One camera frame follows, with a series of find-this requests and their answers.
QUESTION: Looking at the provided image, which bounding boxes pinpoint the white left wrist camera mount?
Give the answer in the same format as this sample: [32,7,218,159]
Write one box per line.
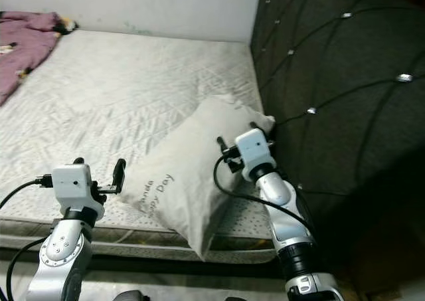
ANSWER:
[50,163,105,221]

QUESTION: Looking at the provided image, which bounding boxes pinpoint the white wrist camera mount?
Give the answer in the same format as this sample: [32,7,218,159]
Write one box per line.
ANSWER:
[50,163,105,221]
[234,128,274,181]

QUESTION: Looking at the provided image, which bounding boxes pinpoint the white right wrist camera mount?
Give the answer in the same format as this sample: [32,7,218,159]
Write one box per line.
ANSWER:
[234,128,274,181]

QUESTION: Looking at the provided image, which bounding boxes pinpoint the beige quilted mattress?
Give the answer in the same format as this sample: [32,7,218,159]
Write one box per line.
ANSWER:
[0,30,290,262]

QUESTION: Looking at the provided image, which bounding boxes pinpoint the grey left robot leg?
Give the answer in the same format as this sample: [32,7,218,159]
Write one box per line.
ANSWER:
[114,290,148,301]

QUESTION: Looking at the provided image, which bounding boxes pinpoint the dark tufted headboard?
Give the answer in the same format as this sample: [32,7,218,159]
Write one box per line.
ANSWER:
[249,0,425,295]

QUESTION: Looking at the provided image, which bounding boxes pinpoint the black left wrist camera cable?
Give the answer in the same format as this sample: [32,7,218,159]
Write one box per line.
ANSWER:
[0,175,52,209]

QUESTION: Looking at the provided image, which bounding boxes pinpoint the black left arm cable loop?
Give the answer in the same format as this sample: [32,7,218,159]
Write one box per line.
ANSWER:
[5,238,44,301]

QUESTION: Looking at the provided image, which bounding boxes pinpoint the beige pillow with lettering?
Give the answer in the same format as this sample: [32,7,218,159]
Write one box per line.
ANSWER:
[120,94,276,260]

